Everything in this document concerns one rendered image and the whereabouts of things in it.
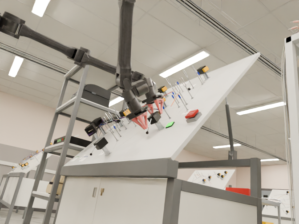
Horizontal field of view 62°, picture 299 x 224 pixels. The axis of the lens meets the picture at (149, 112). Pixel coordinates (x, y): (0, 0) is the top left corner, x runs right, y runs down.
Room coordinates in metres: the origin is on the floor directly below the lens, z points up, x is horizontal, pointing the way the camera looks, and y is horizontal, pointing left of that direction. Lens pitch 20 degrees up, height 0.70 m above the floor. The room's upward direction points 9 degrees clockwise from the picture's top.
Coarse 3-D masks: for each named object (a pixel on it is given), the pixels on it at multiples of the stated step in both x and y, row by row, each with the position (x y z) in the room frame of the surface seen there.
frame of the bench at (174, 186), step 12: (168, 180) 0.96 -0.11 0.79; (180, 180) 0.95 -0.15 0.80; (168, 192) 0.95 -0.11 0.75; (180, 192) 0.95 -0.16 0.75; (192, 192) 0.99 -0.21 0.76; (204, 192) 1.03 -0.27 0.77; (216, 192) 1.07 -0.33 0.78; (228, 192) 1.12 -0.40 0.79; (168, 204) 0.95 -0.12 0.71; (252, 204) 1.23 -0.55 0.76; (168, 216) 0.94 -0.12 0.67
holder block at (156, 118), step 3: (156, 111) 1.20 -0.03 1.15; (153, 114) 1.18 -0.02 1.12; (156, 114) 1.18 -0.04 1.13; (159, 114) 1.20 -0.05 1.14; (150, 117) 1.19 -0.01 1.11; (153, 117) 1.17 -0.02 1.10; (156, 117) 1.18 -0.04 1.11; (159, 117) 1.20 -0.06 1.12; (153, 120) 1.18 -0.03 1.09; (156, 120) 1.18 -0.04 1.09; (150, 123) 1.20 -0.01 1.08; (153, 123) 1.19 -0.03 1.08
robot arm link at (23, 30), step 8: (8, 16) 1.00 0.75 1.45; (16, 16) 1.02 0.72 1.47; (24, 24) 1.07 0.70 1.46; (8, 32) 1.05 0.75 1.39; (16, 32) 1.11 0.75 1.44; (24, 32) 1.09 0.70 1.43; (32, 32) 1.11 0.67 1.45; (40, 40) 1.15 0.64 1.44; (48, 40) 1.17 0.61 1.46; (56, 48) 1.22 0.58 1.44; (64, 48) 1.24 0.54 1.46; (72, 48) 1.26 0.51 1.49; (72, 56) 1.33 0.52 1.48; (80, 56) 1.26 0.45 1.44
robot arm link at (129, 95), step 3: (123, 90) 1.06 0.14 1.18; (129, 90) 1.05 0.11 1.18; (132, 90) 1.06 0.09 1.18; (135, 90) 1.06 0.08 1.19; (123, 93) 1.05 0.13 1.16; (126, 93) 1.05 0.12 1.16; (129, 93) 1.05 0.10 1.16; (132, 93) 1.06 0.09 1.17; (135, 93) 1.09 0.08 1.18; (123, 96) 1.07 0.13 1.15; (126, 96) 1.06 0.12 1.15; (129, 96) 1.05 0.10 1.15; (132, 96) 1.06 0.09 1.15; (135, 96) 1.07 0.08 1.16; (126, 99) 1.06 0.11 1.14; (129, 99) 1.06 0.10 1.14; (132, 99) 1.07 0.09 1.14; (129, 102) 1.08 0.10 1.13
